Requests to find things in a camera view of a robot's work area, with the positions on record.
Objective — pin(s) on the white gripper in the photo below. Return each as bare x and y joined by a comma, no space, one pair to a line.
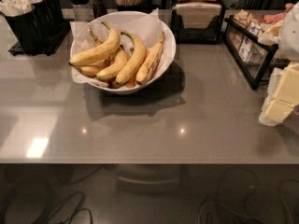
291,36

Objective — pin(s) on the right spotted yellow banana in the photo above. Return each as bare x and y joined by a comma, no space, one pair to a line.
149,66

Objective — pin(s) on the white bowl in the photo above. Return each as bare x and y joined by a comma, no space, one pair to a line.
130,87

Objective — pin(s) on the middle long yellow banana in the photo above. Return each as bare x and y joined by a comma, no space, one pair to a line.
133,63

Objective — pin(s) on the black napkin dispenser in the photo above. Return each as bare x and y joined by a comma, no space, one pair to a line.
197,22

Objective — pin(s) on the black lid pepper shaker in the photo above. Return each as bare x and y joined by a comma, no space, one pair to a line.
98,0

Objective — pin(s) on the black lid salt shaker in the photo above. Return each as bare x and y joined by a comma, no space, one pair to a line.
82,10

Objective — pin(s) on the black cutlery holder rear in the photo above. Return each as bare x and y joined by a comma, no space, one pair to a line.
49,15

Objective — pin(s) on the black cutlery holder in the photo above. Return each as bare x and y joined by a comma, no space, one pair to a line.
27,31
49,15

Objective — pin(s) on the black rubber mat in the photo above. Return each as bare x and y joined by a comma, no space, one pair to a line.
52,43

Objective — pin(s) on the black cutlery holder front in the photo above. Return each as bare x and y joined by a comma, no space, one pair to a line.
27,31

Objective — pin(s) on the white plastic cutlery bunch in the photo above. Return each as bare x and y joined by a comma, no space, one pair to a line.
13,8

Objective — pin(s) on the black wire condiment rack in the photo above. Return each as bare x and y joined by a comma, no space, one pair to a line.
255,74

